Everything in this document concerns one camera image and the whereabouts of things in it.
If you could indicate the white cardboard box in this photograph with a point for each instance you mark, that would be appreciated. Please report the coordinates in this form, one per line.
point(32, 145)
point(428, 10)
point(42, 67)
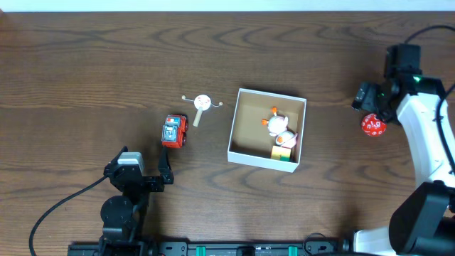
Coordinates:
point(250, 142)

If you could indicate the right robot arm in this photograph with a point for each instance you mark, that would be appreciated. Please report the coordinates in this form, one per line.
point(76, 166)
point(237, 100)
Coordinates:
point(418, 104)

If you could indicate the red polyhedral die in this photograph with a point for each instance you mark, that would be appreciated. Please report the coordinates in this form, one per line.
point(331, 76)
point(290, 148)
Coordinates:
point(372, 126)

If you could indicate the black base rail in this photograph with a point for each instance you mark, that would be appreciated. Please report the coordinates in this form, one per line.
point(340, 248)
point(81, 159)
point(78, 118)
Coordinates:
point(313, 246)

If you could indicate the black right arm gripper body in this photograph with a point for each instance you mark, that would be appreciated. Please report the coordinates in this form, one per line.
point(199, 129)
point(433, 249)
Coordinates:
point(373, 96)

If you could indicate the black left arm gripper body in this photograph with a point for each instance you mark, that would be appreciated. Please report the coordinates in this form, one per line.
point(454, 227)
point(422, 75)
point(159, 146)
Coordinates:
point(141, 181)

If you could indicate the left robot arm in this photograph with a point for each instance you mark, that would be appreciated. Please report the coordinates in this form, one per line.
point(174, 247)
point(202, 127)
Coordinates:
point(123, 216)

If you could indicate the wooden pig rattle drum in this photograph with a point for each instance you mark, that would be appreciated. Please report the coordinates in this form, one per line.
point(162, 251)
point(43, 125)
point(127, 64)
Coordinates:
point(201, 103)

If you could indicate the colourful puzzle cube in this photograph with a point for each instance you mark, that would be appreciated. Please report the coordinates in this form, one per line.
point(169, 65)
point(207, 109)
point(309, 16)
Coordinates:
point(280, 153)

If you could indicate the red toy fire truck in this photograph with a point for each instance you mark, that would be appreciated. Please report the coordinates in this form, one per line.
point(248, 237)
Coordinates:
point(174, 131)

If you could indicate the white toy duck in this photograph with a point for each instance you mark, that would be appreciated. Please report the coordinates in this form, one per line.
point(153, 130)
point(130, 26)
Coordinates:
point(277, 126)

